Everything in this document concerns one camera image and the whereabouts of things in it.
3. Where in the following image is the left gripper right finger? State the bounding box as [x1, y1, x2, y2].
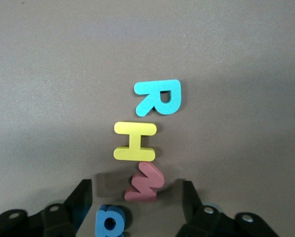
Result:
[176, 180, 280, 237]

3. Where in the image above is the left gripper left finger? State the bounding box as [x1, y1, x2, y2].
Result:
[0, 179, 93, 237]

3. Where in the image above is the pink foam letter w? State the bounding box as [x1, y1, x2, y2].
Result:
[124, 161, 166, 203]

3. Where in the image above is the yellow foam letter H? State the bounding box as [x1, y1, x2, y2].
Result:
[113, 121, 158, 162]

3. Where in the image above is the blue foam letter a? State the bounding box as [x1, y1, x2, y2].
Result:
[95, 204, 126, 237]

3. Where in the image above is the teal foam letter R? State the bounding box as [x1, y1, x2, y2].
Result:
[133, 79, 182, 117]

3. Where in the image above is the brown table cover mat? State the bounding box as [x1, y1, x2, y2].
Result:
[0, 0, 295, 237]

